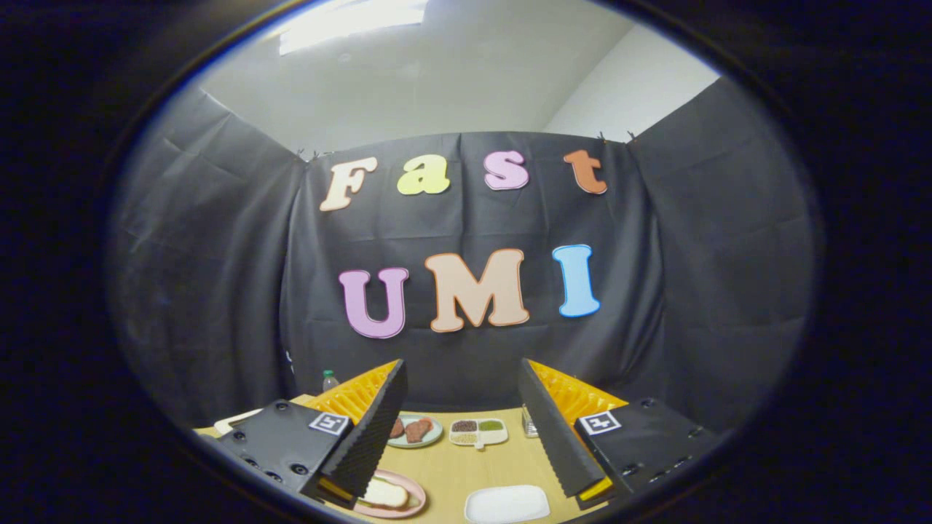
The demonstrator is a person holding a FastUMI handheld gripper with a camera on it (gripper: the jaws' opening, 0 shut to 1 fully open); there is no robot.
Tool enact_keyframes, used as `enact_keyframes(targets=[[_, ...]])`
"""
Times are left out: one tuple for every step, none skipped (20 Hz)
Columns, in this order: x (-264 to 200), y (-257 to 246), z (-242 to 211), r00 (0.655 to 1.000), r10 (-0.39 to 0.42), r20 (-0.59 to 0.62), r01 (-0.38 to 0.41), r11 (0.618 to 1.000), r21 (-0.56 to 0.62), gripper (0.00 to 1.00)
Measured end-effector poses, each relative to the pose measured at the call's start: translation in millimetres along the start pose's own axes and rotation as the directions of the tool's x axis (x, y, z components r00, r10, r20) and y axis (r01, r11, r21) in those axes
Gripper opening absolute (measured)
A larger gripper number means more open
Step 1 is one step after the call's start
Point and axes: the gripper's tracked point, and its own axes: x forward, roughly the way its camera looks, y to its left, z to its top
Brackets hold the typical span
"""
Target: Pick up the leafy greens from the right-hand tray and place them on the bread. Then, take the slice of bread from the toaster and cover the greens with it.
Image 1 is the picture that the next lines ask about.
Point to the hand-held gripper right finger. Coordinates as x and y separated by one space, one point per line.
550 429

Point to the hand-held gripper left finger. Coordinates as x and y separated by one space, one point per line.
375 422

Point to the brown crust bread slice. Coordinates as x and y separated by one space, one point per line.
386 493

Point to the clear utensil holder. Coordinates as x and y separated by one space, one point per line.
529 423

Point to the brown meat piece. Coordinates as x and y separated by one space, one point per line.
419 429
397 428

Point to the white divided seasoning dish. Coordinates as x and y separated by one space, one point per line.
491 437

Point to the clear plastic water bottle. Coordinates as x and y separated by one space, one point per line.
330 382

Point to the pale blue oval plate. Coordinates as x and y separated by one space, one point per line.
435 435

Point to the white rectangular plate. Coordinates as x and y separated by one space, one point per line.
506 504

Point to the pink round plate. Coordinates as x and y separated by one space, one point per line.
416 502

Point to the white toaster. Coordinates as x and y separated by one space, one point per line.
233 421

